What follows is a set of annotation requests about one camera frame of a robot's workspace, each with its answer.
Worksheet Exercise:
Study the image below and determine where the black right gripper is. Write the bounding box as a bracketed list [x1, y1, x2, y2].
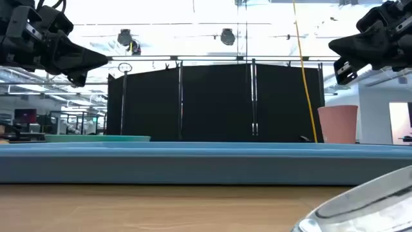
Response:
[328, 0, 412, 86]

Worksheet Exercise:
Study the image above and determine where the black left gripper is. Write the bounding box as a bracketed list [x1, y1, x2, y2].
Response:
[0, 0, 109, 88]

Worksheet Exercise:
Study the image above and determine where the pink plastic cup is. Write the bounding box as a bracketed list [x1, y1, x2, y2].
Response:
[317, 104, 359, 144]

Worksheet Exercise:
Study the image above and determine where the teal round plate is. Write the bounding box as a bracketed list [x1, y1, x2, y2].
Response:
[44, 134, 151, 143]

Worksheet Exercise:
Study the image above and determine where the silver metal spoon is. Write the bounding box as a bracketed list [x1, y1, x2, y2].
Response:
[290, 164, 412, 232]

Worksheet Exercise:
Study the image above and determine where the blue plastic tray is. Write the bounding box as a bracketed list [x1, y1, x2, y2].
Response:
[0, 140, 412, 186]

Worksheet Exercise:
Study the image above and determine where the round sign pole stand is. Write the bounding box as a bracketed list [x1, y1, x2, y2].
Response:
[117, 62, 133, 136]

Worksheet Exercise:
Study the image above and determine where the dark red monitor screen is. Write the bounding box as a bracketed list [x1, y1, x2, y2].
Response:
[14, 108, 37, 124]

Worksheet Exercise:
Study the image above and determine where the black folding partition screen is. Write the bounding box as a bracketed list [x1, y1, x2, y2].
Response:
[106, 63, 325, 143]

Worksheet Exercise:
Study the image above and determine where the yellow cable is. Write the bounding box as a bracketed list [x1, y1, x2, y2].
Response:
[292, 0, 319, 143]

